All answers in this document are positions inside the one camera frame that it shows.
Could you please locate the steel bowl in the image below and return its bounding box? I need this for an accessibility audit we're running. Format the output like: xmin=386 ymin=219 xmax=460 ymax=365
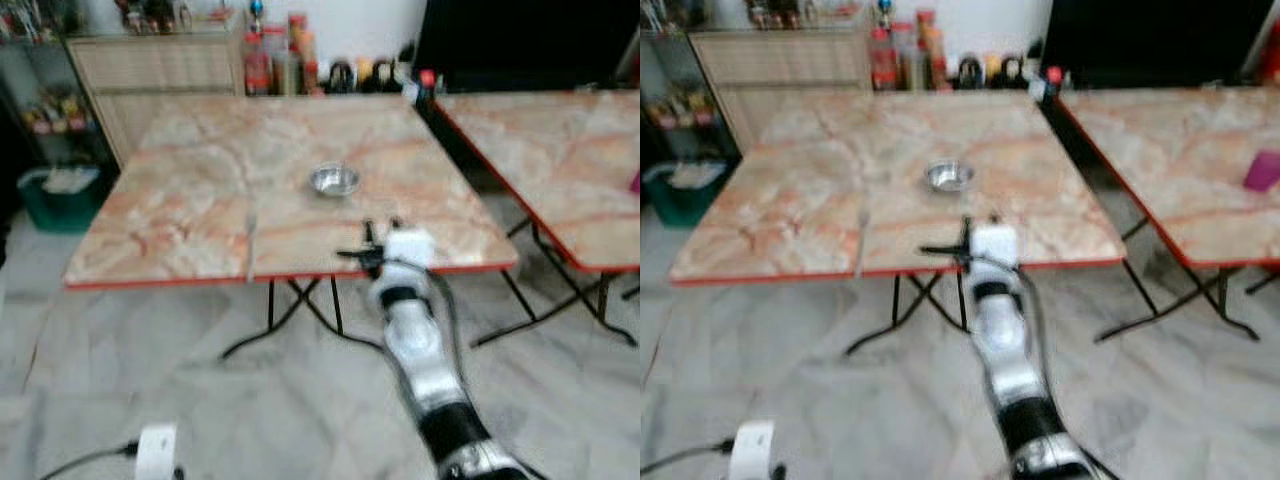
xmin=925 ymin=159 xmax=975 ymax=194
xmin=309 ymin=163 xmax=361 ymax=198

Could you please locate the marble top folding table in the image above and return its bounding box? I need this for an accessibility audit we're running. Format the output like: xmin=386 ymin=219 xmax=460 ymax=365
xmin=1055 ymin=85 xmax=1280 ymax=344
xmin=432 ymin=90 xmax=641 ymax=349
xmin=63 ymin=93 xmax=546 ymax=361
xmin=668 ymin=90 xmax=1129 ymax=358

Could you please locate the light wooden cabinet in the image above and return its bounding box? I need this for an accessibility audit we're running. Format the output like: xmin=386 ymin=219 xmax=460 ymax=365
xmin=65 ymin=30 xmax=248 ymax=166
xmin=690 ymin=28 xmax=873 ymax=151

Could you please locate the black television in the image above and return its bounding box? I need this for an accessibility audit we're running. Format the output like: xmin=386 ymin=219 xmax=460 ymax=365
xmin=412 ymin=0 xmax=641 ymax=93
xmin=1040 ymin=0 xmax=1276 ymax=89

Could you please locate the white bag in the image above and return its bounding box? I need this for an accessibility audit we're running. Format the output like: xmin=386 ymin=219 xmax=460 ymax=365
xmin=668 ymin=163 xmax=725 ymax=188
xmin=40 ymin=168 xmax=99 ymax=193

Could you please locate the green storage bin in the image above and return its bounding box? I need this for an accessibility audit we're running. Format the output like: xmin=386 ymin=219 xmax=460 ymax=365
xmin=17 ymin=165 xmax=106 ymax=234
xmin=643 ymin=160 xmax=729 ymax=228

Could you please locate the glass display shelf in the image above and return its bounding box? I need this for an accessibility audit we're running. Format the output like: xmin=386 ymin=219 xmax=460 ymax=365
xmin=0 ymin=0 xmax=116 ymax=166
xmin=640 ymin=0 xmax=741 ymax=161

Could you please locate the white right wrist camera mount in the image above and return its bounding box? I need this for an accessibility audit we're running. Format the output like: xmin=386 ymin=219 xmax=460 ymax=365
xmin=970 ymin=224 xmax=1019 ymax=269
xmin=383 ymin=229 xmax=436 ymax=276

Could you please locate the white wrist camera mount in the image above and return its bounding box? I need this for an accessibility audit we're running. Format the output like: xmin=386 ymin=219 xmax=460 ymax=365
xmin=383 ymin=229 xmax=436 ymax=276
xmin=970 ymin=224 xmax=1019 ymax=269
xmin=728 ymin=420 xmax=776 ymax=480
xmin=134 ymin=424 xmax=179 ymax=480

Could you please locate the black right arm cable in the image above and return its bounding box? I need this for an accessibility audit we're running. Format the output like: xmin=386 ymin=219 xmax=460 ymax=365
xmin=392 ymin=218 xmax=471 ymax=401
xmin=990 ymin=215 xmax=1057 ymax=391

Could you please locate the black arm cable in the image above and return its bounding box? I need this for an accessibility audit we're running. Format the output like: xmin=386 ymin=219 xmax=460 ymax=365
xmin=640 ymin=438 xmax=736 ymax=476
xmin=990 ymin=215 xmax=1057 ymax=391
xmin=392 ymin=218 xmax=471 ymax=401
xmin=38 ymin=440 xmax=141 ymax=480

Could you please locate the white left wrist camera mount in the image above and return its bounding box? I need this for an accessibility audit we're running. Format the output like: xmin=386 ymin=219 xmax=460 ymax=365
xmin=134 ymin=424 xmax=179 ymax=480
xmin=728 ymin=420 xmax=776 ymax=480

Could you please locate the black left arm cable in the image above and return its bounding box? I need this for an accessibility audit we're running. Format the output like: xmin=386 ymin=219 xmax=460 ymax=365
xmin=640 ymin=438 xmax=736 ymax=476
xmin=38 ymin=440 xmax=141 ymax=480

